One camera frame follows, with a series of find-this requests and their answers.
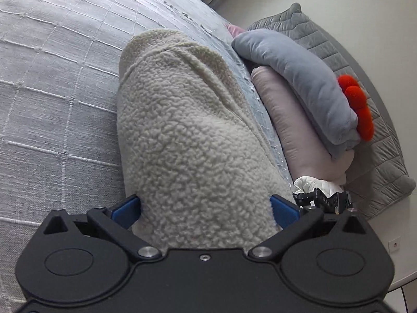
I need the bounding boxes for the grey quilted headboard cushion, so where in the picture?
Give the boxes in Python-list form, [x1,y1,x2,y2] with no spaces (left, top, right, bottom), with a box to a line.
[247,3,416,219]

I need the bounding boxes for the red pompom toy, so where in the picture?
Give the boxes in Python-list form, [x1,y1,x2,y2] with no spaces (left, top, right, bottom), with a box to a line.
[337,75,375,142]

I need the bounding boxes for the cream fleece zip jacket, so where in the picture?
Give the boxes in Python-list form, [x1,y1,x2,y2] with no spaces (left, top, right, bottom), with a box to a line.
[116,29,292,251]

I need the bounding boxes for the pink pillow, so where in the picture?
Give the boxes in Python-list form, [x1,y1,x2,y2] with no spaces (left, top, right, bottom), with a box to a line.
[251,67,354,185]

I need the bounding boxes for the blue-grey pillow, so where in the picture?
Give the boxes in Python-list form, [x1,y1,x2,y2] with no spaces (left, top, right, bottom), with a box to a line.
[232,29,360,160]

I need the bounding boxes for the white wall socket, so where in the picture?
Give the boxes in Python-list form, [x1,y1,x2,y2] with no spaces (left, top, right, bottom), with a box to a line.
[388,237,401,254]

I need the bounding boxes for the white crumpled cloth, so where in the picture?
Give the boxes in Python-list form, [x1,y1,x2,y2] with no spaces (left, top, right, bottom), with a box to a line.
[293,176,344,198]

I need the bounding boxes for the grey checked bedspread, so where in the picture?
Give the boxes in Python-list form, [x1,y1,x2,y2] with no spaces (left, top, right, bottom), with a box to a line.
[1,0,293,312]

